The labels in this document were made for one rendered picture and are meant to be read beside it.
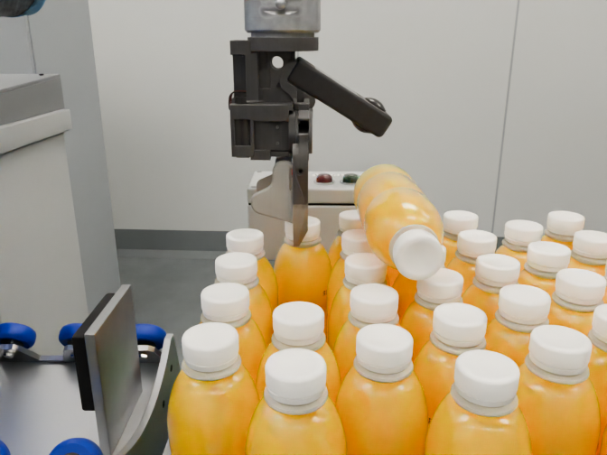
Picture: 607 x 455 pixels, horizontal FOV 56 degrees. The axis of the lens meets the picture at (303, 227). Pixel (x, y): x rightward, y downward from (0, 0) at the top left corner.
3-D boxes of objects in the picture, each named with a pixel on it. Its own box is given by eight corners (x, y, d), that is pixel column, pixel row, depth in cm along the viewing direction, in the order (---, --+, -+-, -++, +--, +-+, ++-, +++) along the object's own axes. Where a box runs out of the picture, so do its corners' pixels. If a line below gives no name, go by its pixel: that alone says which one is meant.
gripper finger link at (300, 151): (291, 200, 61) (291, 118, 59) (308, 200, 60) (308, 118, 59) (289, 206, 56) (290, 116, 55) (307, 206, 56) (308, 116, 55)
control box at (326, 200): (256, 236, 85) (254, 168, 82) (389, 236, 85) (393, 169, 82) (248, 261, 76) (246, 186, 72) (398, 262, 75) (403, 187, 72)
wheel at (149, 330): (122, 320, 63) (119, 337, 62) (163, 320, 63) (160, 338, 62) (133, 336, 66) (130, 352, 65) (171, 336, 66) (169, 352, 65)
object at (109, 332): (120, 391, 60) (107, 283, 56) (143, 391, 60) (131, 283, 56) (84, 457, 51) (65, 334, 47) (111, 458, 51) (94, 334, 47)
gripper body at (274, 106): (240, 149, 64) (237, 36, 60) (316, 150, 64) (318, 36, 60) (231, 164, 57) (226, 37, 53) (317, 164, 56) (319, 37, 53)
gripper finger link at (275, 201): (253, 245, 61) (252, 159, 60) (307, 246, 61) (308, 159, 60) (249, 251, 58) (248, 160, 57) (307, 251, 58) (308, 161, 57)
